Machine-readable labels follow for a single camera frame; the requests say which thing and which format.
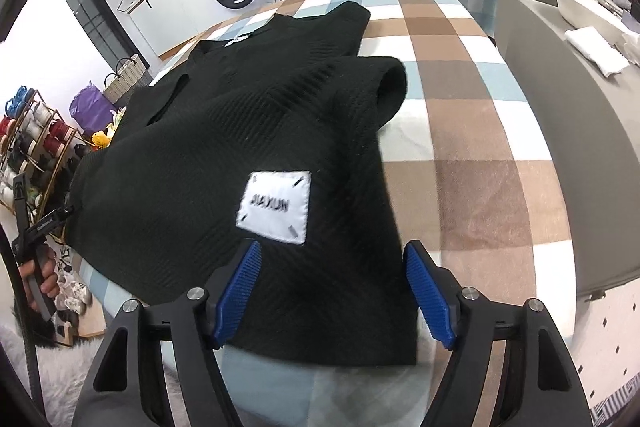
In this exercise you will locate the plaid checkered blanket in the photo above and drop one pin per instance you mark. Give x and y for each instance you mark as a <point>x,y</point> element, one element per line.
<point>469,173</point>

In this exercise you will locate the person's left hand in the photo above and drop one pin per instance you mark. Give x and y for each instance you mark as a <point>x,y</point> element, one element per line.
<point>49,285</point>

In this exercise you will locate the black knit sweater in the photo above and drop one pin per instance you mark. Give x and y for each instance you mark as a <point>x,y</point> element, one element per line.
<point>270,136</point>

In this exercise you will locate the purple bag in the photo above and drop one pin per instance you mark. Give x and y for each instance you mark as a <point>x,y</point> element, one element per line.
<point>91,109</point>

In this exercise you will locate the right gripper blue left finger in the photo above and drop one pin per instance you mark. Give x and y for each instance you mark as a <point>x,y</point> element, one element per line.
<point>125,385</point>

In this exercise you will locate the woven laundry basket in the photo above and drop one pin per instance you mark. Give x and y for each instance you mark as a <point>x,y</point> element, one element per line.
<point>131,72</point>

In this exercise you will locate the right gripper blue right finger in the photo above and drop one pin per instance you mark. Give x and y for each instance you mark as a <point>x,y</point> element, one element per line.
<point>539,384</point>

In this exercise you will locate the white folded cloth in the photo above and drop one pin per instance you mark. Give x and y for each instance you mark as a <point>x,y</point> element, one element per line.
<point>590,43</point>

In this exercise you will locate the wooden shoe rack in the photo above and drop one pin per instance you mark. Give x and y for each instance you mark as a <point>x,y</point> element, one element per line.
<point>37,143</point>

